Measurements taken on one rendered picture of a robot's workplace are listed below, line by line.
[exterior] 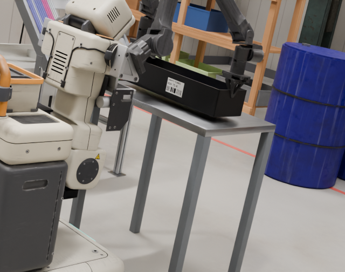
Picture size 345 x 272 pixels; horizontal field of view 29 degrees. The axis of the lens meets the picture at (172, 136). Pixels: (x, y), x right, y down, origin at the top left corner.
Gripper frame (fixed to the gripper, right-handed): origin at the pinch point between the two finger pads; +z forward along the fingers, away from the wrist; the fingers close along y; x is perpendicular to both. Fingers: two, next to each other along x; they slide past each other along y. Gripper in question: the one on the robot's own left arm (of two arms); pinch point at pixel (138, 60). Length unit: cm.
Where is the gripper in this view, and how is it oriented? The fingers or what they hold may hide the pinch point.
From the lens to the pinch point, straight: 309.0
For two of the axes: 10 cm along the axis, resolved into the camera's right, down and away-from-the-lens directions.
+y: -6.9, -3.2, 6.5
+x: -6.9, 0.3, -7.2
